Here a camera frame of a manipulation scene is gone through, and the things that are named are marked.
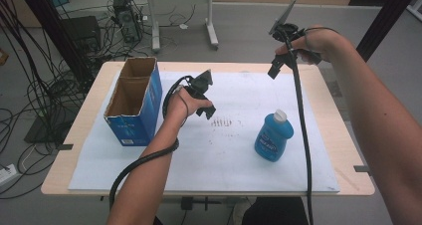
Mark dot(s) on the black floor mat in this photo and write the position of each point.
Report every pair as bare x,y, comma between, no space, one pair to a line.
43,132

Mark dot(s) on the grey metal bracket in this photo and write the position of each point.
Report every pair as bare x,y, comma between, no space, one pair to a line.
361,168
64,147

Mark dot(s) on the person's leg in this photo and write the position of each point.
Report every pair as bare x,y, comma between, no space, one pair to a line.
275,211
158,221

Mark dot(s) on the blue cardboard box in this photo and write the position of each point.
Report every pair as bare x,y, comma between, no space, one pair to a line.
137,122

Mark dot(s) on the black box on floor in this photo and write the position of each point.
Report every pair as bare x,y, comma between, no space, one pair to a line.
81,31

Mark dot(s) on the person's left hand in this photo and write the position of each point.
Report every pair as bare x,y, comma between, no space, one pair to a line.
179,105

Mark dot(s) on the black computer tower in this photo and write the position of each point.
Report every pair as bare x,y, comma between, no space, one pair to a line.
127,19

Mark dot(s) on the black metal stand post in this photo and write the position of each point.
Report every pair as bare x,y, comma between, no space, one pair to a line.
384,22
56,36

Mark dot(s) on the white desk with legs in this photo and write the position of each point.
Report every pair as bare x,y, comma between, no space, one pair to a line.
212,26

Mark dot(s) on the person's left leg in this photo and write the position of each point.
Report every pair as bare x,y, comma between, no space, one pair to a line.
158,221

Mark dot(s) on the person's right leg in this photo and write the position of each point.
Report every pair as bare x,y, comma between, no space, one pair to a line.
275,211

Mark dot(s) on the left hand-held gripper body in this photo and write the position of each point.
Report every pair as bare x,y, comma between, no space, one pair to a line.
199,85

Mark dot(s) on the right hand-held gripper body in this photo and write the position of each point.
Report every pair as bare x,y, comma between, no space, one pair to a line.
288,32

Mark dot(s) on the grey floor mat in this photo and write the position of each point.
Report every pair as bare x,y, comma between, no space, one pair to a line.
335,89

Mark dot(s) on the blue bottle with white cap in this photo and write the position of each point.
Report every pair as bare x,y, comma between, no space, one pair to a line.
272,138

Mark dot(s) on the person's right hand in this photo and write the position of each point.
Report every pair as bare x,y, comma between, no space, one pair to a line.
320,41

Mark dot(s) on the white power strip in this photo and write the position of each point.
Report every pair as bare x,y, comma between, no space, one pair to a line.
7,174

